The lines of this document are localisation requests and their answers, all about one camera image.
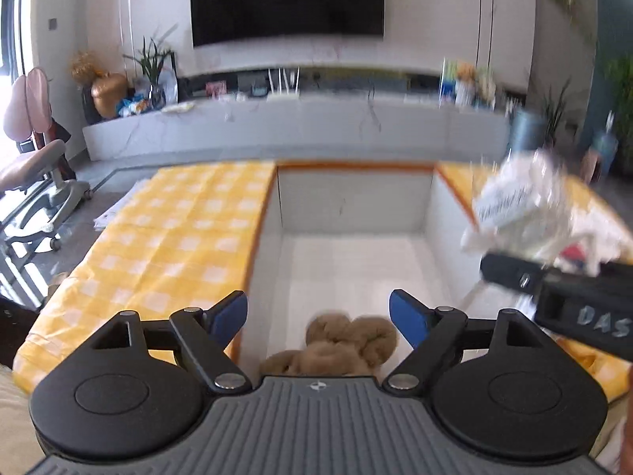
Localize white storage box orange rim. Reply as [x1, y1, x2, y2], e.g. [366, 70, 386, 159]
[232, 158, 495, 377]

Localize gold vase with dried flowers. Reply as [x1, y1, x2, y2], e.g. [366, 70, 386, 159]
[69, 49, 129, 120]

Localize white router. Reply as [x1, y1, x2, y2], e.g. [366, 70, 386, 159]
[267, 66, 302, 102]

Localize grey trash can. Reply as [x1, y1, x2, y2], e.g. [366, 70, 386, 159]
[509, 109, 545, 152]

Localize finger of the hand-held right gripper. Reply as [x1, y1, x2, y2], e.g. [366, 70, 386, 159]
[481, 252, 550, 300]

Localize black television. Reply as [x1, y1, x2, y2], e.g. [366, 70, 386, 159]
[189, 0, 385, 50]

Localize green plant in glass vase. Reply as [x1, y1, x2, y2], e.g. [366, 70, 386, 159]
[123, 34, 176, 110]

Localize pink ergonomic chair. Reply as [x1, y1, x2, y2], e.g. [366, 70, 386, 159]
[0, 66, 92, 253]

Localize colourful picture book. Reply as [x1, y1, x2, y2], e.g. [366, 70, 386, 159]
[440, 59, 458, 105]

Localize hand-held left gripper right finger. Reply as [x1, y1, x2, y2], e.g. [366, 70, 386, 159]
[382, 289, 550, 393]

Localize white woven basket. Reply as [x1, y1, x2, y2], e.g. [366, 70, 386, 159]
[457, 62, 498, 110]

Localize brown plush toy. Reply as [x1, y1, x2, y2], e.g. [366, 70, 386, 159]
[260, 313, 399, 377]

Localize green potted plant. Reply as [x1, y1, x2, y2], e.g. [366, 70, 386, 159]
[541, 79, 574, 146]

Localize yellow checked tablecloth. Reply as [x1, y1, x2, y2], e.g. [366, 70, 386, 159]
[12, 158, 633, 404]

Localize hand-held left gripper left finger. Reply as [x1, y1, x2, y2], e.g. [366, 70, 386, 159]
[84, 291, 253, 393]

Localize blue snack bags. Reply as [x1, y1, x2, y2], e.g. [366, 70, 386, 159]
[116, 96, 152, 117]

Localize white tissue pack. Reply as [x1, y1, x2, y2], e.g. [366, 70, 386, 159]
[460, 151, 633, 278]

